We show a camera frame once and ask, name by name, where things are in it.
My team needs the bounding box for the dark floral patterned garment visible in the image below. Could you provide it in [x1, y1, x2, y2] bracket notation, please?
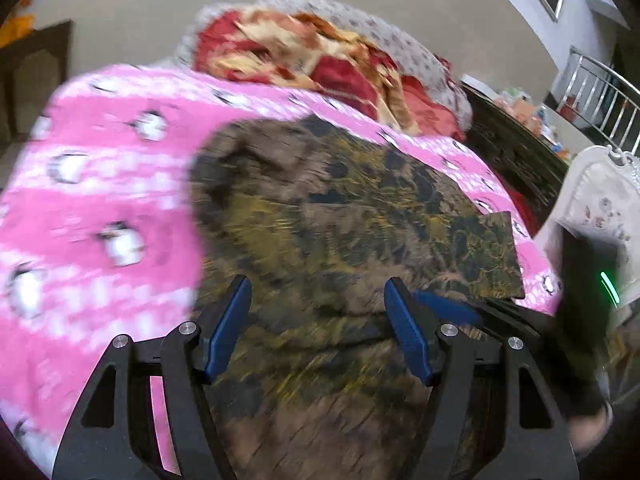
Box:
[189, 116, 524, 479]

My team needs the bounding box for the person right hand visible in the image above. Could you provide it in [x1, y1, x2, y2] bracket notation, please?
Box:
[567, 401, 614, 455]

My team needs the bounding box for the white ornate chair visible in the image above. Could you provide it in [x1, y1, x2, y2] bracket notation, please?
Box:
[534, 145, 639, 326]

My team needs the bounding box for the pink penguin bed cover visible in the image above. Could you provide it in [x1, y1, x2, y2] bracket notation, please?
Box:
[0, 63, 564, 476]

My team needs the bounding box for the dark carved wooden headboard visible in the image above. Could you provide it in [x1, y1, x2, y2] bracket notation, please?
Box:
[462, 84, 568, 233]

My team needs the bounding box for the clutter on headboard shelf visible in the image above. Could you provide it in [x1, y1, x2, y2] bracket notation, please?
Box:
[461, 74, 575, 164]

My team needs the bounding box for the metal stair railing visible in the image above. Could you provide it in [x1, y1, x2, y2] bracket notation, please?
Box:
[549, 47, 639, 157]

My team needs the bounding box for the red orange floral blanket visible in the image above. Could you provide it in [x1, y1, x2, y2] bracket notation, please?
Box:
[193, 6, 464, 141]

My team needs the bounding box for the grey floral pillow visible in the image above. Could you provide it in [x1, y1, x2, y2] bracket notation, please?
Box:
[171, 0, 474, 134]

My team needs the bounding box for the dark wooden side table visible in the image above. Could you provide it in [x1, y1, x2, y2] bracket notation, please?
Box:
[1, 20, 75, 148]

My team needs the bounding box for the orange box on table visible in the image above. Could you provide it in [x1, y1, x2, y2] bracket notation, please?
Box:
[0, 14, 35, 48]

